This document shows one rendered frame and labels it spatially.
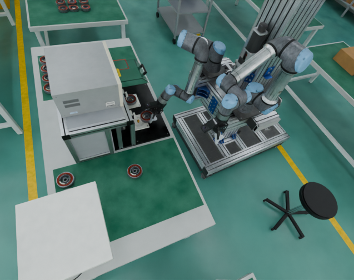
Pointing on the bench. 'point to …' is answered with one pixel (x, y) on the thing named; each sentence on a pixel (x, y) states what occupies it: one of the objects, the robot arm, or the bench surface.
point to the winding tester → (83, 78)
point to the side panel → (90, 146)
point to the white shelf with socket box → (61, 234)
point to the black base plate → (156, 128)
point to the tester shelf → (94, 121)
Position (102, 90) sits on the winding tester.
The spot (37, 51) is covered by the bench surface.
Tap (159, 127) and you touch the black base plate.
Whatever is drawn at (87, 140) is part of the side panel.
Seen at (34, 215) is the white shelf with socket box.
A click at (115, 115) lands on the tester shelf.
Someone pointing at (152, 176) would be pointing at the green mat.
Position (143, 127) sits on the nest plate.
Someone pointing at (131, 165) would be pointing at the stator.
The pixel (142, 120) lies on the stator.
